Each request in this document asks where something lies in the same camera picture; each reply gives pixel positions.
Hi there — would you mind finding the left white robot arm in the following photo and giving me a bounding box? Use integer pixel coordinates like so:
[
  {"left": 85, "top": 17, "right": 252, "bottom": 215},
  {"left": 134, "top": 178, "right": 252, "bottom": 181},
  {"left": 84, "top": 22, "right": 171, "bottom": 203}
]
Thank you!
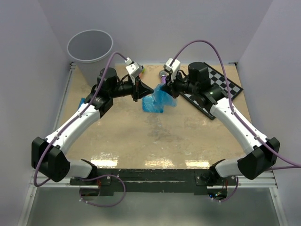
[{"left": 31, "top": 67, "right": 153, "bottom": 185}]

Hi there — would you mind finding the grey plastic trash bin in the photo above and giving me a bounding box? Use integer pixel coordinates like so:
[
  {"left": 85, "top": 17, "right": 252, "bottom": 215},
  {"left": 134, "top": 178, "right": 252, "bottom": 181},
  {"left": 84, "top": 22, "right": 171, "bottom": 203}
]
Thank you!
[{"left": 67, "top": 30, "right": 114, "bottom": 86}]

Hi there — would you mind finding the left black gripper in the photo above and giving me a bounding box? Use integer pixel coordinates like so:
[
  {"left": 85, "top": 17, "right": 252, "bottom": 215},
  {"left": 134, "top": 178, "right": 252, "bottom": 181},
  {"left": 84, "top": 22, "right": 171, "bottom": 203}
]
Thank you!
[{"left": 110, "top": 75, "right": 154, "bottom": 102}]

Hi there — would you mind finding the black and silver chessboard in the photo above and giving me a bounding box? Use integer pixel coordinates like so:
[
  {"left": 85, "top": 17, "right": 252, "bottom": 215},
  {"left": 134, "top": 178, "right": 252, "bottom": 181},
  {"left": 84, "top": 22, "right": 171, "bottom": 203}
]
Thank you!
[{"left": 181, "top": 62, "right": 243, "bottom": 120}]

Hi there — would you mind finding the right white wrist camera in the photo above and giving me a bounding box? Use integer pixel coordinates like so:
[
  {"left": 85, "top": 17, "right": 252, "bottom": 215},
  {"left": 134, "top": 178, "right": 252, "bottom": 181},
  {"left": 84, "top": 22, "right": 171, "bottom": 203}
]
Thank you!
[{"left": 163, "top": 58, "right": 181, "bottom": 81}]

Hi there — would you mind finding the blue plastic trash bag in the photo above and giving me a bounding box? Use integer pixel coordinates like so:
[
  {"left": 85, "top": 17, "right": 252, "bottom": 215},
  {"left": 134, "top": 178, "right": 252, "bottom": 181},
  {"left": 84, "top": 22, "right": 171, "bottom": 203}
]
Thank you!
[{"left": 142, "top": 83, "right": 177, "bottom": 113}]

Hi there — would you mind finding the purple glitter toy microphone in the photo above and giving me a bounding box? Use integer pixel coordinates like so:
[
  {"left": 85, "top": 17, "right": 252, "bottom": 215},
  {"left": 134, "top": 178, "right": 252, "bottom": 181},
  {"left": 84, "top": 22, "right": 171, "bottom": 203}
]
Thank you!
[{"left": 158, "top": 70, "right": 168, "bottom": 84}]

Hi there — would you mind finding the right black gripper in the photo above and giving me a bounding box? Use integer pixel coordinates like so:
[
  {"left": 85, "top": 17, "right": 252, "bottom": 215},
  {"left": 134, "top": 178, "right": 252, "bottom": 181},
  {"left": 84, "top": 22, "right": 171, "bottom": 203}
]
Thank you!
[{"left": 161, "top": 69, "right": 198, "bottom": 99}]

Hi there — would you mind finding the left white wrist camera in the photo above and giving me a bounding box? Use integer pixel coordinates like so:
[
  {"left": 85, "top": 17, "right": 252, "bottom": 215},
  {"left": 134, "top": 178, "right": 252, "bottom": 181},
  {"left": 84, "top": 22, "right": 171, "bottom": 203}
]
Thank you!
[{"left": 125, "top": 57, "right": 142, "bottom": 83}]

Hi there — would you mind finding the left aluminium rail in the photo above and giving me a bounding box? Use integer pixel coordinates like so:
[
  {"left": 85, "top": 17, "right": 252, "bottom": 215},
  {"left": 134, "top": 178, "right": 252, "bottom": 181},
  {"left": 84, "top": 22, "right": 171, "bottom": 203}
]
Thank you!
[{"left": 52, "top": 62, "right": 76, "bottom": 132}]

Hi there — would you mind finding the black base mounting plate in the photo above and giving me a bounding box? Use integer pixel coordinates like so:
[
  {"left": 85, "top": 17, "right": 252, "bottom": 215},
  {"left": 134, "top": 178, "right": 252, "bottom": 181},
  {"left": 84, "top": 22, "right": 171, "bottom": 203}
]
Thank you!
[{"left": 70, "top": 168, "right": 236, "bottom": 196}]

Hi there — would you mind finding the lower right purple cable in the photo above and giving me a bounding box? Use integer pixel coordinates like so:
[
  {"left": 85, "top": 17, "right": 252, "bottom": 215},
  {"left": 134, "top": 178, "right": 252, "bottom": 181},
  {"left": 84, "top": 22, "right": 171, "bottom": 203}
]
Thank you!
[{"left": 211, "top": 176, "right": 239, "bottom": 203}]

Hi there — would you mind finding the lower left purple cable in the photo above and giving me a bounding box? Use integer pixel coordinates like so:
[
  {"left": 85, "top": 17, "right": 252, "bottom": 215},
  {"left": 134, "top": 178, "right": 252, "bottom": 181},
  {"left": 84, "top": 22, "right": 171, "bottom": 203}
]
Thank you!
[{"left": 79, "top": 174, "right": 127, "bottom": 208}]

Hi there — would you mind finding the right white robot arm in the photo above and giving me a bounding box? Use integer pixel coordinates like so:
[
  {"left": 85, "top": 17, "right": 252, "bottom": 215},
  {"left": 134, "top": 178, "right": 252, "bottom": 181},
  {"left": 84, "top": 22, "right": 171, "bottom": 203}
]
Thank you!
[{"left": 161, "top": 58, "right": 280, "bottom": 185}]

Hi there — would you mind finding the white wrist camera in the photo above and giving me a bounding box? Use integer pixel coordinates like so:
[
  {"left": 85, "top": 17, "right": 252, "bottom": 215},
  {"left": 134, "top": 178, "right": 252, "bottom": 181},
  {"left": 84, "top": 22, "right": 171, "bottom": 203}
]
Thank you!
[
  {"left": 125, "top": 57, "right": 142, "bottom": 83},
  {"left": 163, "top": 58, "right": 181, "bottom": 81}
]

